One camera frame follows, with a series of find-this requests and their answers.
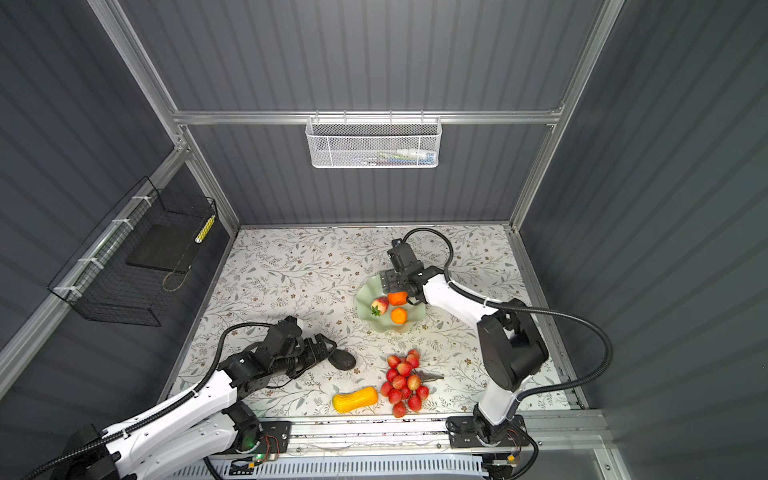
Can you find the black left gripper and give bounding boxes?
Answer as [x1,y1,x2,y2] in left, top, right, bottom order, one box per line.
[272,331,337,380]

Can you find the dark avocado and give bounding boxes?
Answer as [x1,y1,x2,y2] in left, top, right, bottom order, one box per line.
[328,349,356,371]

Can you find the small orange tangerine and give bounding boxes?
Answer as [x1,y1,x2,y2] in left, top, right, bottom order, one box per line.
[390,307,408,325]

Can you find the red yellow peach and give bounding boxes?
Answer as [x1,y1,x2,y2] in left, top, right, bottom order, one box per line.
[370,296,390,317]

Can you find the yellow squash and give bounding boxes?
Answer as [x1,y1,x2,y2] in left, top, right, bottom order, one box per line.
[332,387,379,414]

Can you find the red grape bunch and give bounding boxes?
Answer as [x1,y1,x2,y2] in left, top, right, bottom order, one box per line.
[379,349,445,419]

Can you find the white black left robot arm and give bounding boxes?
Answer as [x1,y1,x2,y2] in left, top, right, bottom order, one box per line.
[51,316,355,479]

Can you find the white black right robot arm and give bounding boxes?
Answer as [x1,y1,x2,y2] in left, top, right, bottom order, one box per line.
[380,239,549,446]

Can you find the pale green wavy fruit bowl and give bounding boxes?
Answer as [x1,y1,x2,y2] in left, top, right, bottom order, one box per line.
[355,275,427,334]

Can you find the bottles in white basket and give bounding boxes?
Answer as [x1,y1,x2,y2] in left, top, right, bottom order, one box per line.
[352,148,438,168]

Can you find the white vent panel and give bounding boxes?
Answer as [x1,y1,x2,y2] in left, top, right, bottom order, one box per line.
[137,454,490,480]

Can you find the yellow marker in basket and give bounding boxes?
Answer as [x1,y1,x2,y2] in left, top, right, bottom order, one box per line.
[194,214,216,244]

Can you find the black pad in basket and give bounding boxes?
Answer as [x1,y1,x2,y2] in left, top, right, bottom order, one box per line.
[126,225,202,274]

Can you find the white wire mesh basket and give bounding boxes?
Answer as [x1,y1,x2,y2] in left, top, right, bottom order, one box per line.
[305,119,443,169]

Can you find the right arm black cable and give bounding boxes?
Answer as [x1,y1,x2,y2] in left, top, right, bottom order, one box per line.
[400,227,614,402]

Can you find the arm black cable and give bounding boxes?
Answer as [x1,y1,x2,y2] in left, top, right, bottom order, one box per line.
[400,227,614,402]
[17,321,283,480]

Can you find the black wire basket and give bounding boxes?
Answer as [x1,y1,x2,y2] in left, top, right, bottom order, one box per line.
[48,177,218,327]

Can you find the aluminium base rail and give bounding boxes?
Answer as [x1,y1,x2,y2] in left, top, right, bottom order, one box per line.
[119,410,607,460]

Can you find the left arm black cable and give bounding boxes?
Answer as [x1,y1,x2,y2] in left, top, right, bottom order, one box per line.
[17,321,283,480]

